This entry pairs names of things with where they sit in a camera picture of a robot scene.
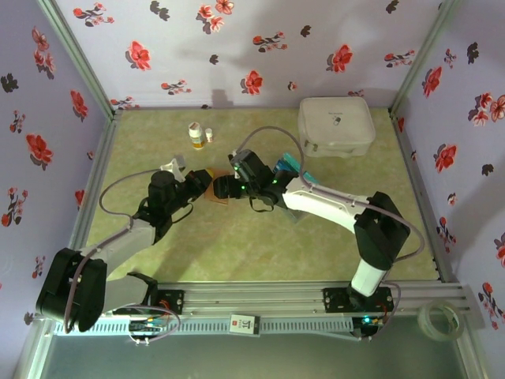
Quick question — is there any orange brown card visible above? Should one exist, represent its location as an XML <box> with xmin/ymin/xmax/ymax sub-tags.
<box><xmin>204</xmin><ymin>168</ymin><xmax>230</xmax><ymax>207</ymax></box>

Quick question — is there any clear acrylic card stand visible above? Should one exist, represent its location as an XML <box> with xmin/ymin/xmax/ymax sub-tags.
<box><xmin>274</xmin><ymin>152</ymin><xmax>321</xmax><ymax>225</ymax></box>

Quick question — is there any white red label card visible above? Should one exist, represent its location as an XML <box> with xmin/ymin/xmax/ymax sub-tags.
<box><xmin>228</xmin><ymin>313</ymin><xmax>262</xmax><ymax>336</ymax></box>

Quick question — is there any large white-capped pill bottle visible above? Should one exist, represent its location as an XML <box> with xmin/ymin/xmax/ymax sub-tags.
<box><xmin>187</xmin><ymin>121</ymin><xmax>207</xmax><ymax>151</ymax></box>

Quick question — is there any white zipped medicine pouch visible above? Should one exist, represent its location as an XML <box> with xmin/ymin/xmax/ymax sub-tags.
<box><xmin>297</xmin><ymin>96</ymin><xmax>376</xmax><ymax>159</ymax></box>

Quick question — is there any clear tape roll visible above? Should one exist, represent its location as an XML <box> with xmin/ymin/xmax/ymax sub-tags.
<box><xmin>417</xmin><ymin>302</ymin><xmax>466</xmax><ymax>341</ymax></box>

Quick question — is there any grey left arm cable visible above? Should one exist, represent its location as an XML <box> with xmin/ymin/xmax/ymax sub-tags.
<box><xmin>62</xmin><ymin>168</ymin><xmax>163</xmax><ymax>335</ymax></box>

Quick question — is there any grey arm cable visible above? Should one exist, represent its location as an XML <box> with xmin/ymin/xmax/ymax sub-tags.
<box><xmin>62</xmin><ymin>168</ymin><xmax>163</xmax><ymax>335</ymax></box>
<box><xmin>235</xmin><ymin>125</ymin><xmax>425</xmax><ymax>343</ymax></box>

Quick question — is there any grey right arm cable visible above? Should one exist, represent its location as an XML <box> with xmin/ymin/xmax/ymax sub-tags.
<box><xmin>235</xmin><ymin>125</ymin><xmax>425</xmax><ymax>343</ymax></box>

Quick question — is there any aluminium table edge rail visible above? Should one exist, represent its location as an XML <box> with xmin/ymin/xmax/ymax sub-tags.
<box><xmin>388</xmin><ymin>109</ymin><xmax>457</xmax><ymax>283</ymax></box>
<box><xmin>67</xmin><ymin>110</ymin><xmax>124</xmax><ymax>253</ymax></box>

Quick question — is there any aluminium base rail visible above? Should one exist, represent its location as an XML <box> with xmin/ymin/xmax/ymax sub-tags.
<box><xmin>33</xmin><ymin>280</ymin><xmax>487</xmax><ymax>329</ymax></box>

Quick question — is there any white slotted cable duct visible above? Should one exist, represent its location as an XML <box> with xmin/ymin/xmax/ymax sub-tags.
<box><xmin>53</xmin><ymin>317</ymin><xmax>354</xmax><ymax>336</ymax></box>

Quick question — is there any aluminium frame post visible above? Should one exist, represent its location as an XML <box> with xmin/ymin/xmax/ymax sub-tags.
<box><xmin>11</xmin><ymin>320</ymin><xmax>56</xmax><ymax>379</ymax></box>
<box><xmin>453</xmin><ymin>329</ymin><xmax>488</xmax><ymax>379</ymax></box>
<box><xmin>388</xmin><ymin>0</ymin><xmax>463</xmax><ymax>115</ymax></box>
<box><xmin>36</xmin><ymin>0</ymin><xmax>122</xmax><ymax>119</ymax></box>

